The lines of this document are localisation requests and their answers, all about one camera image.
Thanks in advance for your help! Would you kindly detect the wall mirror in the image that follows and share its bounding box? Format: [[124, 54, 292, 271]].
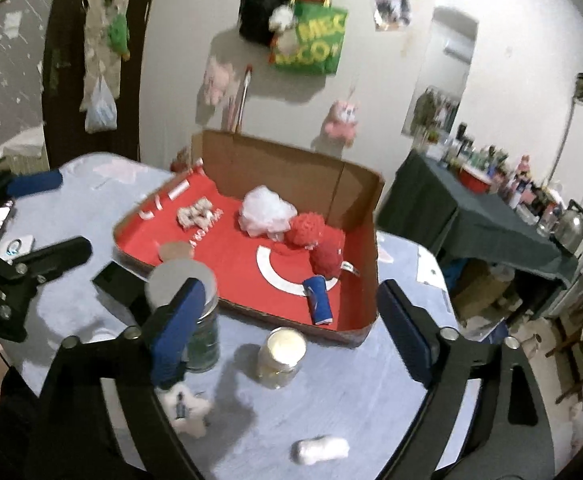
[[402, 6, 478, 138]]

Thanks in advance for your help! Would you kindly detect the dark green tablecloth table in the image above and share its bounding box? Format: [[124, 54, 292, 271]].
[[376, 151, 578, 313]]

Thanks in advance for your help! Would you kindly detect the blue rolled cloth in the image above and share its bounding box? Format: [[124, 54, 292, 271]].
[[302, 275, 333, 326]]

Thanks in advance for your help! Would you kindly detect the large metal-lid glass jar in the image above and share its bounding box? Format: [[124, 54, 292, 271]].
[[145, 259, 220, 373]]

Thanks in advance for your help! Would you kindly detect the green tote bag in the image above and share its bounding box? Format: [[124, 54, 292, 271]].
[[270, 2, 349, 76]]

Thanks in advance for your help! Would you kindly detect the green plush on door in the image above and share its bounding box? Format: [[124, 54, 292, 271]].
[[107, 13, 131, 60]]

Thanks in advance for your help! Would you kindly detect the white wardrobe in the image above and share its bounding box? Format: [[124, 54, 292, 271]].
[[549, 99, 583, 207]]

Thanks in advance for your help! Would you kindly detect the red spiky ball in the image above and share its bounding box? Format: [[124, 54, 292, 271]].
[[285, 212, 326, 250], [310, 226, 346, 280]]

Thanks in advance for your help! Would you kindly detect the small glass jar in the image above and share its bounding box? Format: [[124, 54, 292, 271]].
[[256, 327, 308, 389]]

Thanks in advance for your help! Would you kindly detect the black bag on wall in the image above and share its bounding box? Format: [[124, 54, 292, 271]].
[[238, 0, 291, 47]]

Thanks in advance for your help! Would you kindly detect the black beauty cream box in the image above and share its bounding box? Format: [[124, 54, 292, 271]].
[[92, 261, 151, 326]]

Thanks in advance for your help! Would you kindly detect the small white plush toy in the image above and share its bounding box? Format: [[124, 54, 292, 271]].
[[268, 4, 296, 35]]

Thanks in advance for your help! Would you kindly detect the red-tipped mop handle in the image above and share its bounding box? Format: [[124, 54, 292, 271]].
[[234, 64, 253, 134]]

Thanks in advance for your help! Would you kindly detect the white rolled cloth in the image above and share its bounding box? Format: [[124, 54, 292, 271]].
[[291, 436, 350, 466]]

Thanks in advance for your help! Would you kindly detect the plastic bag on door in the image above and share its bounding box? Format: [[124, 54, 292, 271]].
[[85, 76, 118, 133]]

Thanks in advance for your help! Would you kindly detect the red cardboard box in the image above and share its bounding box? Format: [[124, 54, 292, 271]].
[[113, 130, 384, 347]]

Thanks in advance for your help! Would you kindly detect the photo on wall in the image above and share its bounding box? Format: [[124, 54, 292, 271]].
[[374, 0, 412, 32]]

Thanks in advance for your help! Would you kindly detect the light pink plush toy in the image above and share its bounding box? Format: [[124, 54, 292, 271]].
[[202, 55, 238, 107]]

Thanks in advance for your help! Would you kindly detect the steel kettle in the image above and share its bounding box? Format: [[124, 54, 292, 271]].
[[551, 200, 583, 255]]

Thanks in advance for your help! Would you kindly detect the patterned grey table cloth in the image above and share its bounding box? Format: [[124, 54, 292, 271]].
[[0, 152, 483, 480]]

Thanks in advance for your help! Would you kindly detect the white knotted rope toy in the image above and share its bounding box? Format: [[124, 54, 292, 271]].
[[176, 196, 224, 232]]

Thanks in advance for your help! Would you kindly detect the pink bear plush toy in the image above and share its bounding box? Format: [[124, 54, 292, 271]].
[[323, 101, 357, 148]]

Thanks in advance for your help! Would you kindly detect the white mesh bath pouf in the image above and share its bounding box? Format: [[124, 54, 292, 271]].
[[238, 185, 298, 242]]

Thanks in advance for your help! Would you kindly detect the white star plush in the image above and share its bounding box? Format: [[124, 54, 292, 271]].
[[156, 382, 213, 439]]

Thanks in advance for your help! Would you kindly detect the red bowl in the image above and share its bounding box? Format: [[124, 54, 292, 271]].
[[459, 165, 492, 194]]

